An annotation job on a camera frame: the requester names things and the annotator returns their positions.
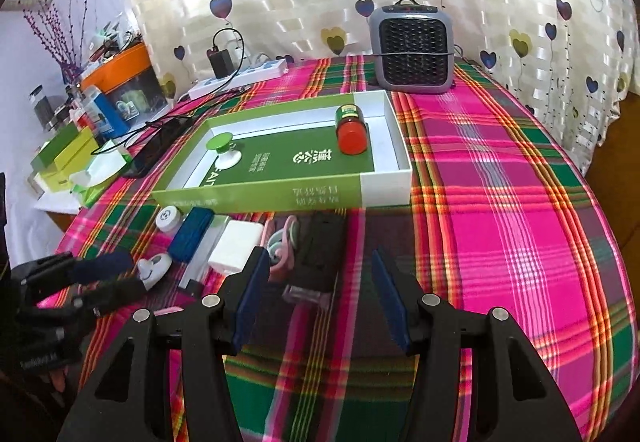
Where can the white and grey hook holder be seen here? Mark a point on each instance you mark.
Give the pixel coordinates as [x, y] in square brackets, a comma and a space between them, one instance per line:
[154, 268]

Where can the black phone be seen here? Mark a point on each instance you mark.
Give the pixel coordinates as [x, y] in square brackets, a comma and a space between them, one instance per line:
[157, 145]

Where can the person's left hand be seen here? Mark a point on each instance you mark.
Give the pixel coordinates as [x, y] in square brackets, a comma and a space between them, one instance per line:
[57, 377]

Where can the white power strip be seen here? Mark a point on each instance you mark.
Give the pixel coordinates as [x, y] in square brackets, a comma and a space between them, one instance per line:
[235, 77]

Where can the black power adapter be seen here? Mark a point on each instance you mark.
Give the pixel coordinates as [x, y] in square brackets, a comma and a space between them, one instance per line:
[221, 62]

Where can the small white round device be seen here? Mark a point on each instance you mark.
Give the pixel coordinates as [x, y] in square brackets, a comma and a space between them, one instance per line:
[166, 219]

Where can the pink plaid tablecloth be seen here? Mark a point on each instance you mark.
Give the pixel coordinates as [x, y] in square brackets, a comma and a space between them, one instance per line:
[500, 222]

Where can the green tissue pack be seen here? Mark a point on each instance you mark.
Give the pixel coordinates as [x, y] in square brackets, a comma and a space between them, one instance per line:
[100, 177]

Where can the green and white suction knob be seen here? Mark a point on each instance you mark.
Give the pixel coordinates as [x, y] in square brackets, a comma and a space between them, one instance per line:
[222, 147]

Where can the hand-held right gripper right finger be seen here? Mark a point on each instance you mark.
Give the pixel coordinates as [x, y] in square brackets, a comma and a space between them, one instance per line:
[391, 304]

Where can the grey space heater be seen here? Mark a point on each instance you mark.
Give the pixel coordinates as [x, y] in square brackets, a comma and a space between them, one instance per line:
[412, 47]

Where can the silver power bank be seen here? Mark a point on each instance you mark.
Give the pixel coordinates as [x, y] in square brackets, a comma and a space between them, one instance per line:
[197, 272]

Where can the green and white cardboard box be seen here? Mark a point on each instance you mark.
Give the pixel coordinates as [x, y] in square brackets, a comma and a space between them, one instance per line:
[280, 165]

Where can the glass jar with black lid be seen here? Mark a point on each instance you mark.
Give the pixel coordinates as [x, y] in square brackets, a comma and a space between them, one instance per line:
[42, 107]

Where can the red jar with green label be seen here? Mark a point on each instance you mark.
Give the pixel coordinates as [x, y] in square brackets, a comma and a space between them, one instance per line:
[351, 135]

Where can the stacked green boxes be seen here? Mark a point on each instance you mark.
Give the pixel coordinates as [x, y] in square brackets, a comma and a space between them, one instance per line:
[65, 155]

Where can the blue carton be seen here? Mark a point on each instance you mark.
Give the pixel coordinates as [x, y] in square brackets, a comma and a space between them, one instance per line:
[107, 115]

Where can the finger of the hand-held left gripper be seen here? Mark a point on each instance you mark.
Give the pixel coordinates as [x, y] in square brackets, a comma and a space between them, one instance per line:
[102, 266]
[107, 296]

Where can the white charger plug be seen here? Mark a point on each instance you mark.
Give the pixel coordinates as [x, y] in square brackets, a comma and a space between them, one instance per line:
[236, 244]

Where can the orange lidded storage bin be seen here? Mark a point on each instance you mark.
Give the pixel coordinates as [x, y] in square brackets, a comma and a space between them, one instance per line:
[127, 82]

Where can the black flashlight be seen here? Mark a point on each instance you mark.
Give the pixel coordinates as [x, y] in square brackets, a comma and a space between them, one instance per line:
[317, 252]

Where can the purple decorative branches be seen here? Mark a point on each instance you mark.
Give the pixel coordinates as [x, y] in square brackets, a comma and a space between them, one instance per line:
[60, 32]

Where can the blue card reader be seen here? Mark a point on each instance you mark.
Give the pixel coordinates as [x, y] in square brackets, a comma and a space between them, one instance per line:
[191, 234]

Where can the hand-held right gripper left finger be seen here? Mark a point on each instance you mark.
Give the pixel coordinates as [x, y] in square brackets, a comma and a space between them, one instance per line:
[250, 294]

